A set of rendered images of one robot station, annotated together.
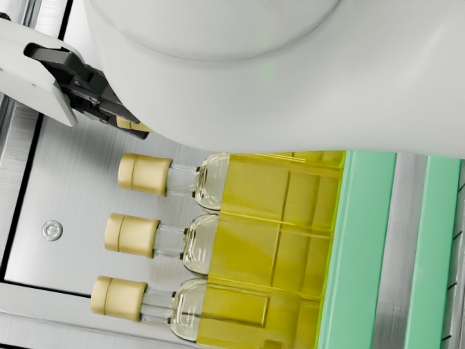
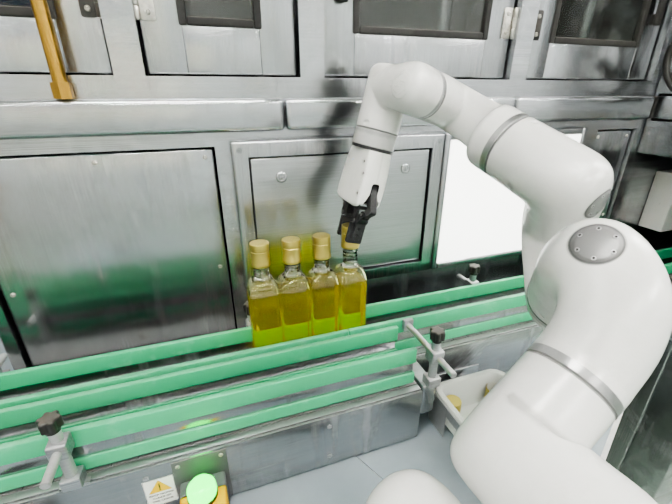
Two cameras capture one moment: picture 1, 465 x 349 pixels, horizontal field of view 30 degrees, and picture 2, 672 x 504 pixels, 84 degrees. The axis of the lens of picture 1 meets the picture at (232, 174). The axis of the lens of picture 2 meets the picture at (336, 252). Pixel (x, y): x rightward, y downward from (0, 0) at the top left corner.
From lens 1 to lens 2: 0.43 m
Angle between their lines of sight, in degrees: 28
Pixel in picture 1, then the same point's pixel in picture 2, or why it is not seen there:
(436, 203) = (334, 397)
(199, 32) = not seen: outside the picture
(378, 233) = (318, 385)
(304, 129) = not seen: outside the picture
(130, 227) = (295, 253)
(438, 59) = not seen: outside the picture
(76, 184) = (307, 181)
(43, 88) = (356, 199)
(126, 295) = (262, 261)
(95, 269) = (267, 204)
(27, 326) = (229, 173)
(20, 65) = (366, 185)
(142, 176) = (320, 250)
